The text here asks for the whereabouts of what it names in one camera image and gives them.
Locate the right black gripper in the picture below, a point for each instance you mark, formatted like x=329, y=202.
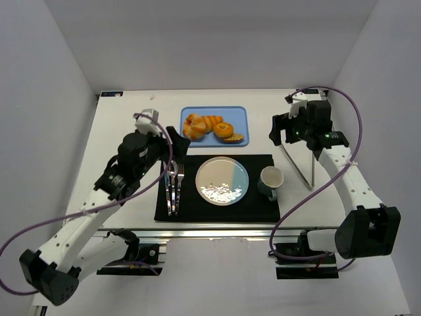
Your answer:
x=283, y=128

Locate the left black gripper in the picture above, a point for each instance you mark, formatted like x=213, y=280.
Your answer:
x=171, y=143

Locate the orange bagel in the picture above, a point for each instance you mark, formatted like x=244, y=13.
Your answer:
x=223, y=130

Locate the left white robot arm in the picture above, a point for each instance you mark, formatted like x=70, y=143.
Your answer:
x=57, y=267

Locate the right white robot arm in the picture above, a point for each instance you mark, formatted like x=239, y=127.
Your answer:
x=370, y=227

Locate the round knotted bread roll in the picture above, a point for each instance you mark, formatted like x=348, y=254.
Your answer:
x=194, y=127

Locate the brown bread slice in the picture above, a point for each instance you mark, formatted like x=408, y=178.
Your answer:
x=234, y=138

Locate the silver spoon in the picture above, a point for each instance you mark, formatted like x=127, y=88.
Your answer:
x=173, y=174

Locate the silver fork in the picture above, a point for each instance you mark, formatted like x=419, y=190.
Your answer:
x=180, y=177

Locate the silver knife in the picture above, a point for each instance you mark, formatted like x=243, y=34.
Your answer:
x=168, y=189

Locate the striped croissant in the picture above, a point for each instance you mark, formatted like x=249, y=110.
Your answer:
x=210, y=121

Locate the right blue corner label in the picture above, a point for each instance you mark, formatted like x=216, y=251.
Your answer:
x=311, y=91

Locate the blue corner label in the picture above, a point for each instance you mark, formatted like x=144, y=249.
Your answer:
x=311, y=91
x=112, y=94

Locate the white and blue plate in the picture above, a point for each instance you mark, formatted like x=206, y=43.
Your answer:
x=222, y=181

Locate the dark green mug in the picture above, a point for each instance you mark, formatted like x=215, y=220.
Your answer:
x=270, y=180

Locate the black placemat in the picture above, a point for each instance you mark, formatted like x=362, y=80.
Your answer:
x=253, y=208

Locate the left blue corner label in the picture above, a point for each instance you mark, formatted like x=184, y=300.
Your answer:
x=112, y=94

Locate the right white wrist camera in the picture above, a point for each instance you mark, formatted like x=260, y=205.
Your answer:
x=296, y=101

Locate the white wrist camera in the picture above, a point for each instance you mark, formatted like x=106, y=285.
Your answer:
x=146, y=122
x=296, y=101

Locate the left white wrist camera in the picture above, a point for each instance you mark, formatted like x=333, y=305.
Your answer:
x=146, y=122

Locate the aluminium frame rail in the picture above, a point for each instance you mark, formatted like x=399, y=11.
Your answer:
x=281, y=235

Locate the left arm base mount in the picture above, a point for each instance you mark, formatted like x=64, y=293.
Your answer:
x=145, y=261

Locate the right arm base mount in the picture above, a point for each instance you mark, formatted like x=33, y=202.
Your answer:
x=288, y=269

